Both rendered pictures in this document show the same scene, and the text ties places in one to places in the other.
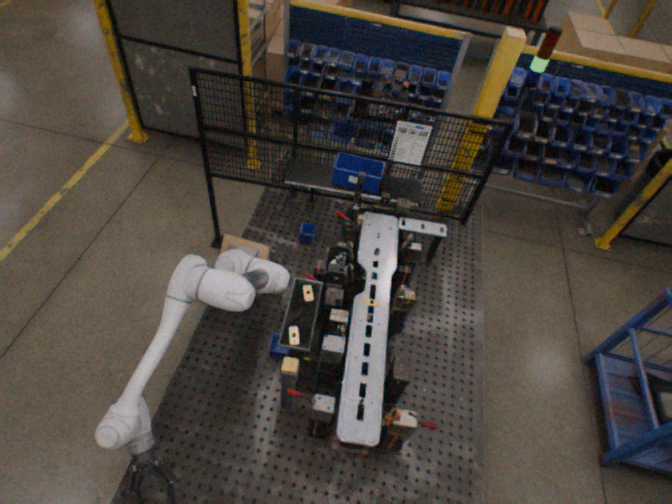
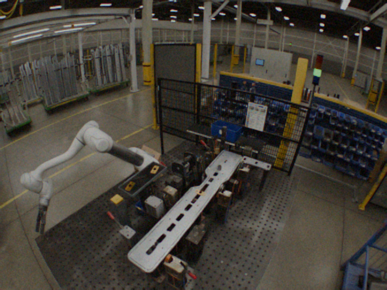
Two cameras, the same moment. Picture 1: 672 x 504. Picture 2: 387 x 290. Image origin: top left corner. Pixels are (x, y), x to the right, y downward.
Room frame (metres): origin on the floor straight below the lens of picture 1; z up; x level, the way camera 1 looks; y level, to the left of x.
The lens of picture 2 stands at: (0.37, -0.67, 2.03)
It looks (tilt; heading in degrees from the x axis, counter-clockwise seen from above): 31 degrees down; 30
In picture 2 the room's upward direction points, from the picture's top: 2 degrees clockwise
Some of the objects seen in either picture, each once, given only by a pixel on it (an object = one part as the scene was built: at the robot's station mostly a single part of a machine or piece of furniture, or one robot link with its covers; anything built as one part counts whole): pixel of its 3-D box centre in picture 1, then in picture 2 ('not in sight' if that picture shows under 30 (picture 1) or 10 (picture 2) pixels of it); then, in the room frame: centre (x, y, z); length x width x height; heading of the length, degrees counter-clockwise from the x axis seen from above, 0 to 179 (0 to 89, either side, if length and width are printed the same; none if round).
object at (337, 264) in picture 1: (334, 286); (185, 180); (1.39, -0.01, 0.94); 0.18 x 0.13 x 0.49; 0
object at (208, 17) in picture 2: not in sight; (213, 56); (5.49, 1.70, 1.64); 0.91 x 0.36 x 3.28; 86
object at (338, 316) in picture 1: (335, 334); (171, 207); (1.13, -0.06, 0.89); 0.13 x 0.11 x 0.38; 90
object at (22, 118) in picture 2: not in sight; (11, 103); (0.99, 6.89, 0.88); 1.91 x 1.00 x 1.76; 87
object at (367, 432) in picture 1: (372, 306); (200, 195); (1.27, -0.22, 1.00); 1.38 x 0.22 x 0.02; 0
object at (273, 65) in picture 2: not in sight; (270, 68); (8.39, 0.50, 1.22); 1.60 x 0.54 x 2.45; 86
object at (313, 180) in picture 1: (353, 182); (223, 136); (2.19, -0.02, 1.01); 0.90 x 0.22 x 0.03; 90
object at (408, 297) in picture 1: (399, 311); (222, 207); (1.35, -0.39, 0.87); 0.12 x 0.09 x 0.35; 90
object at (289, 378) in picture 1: (288, 386); (124, 221); (0.80, 0.12, 0.92); 0.08 x 0.08 x 0.44; 0
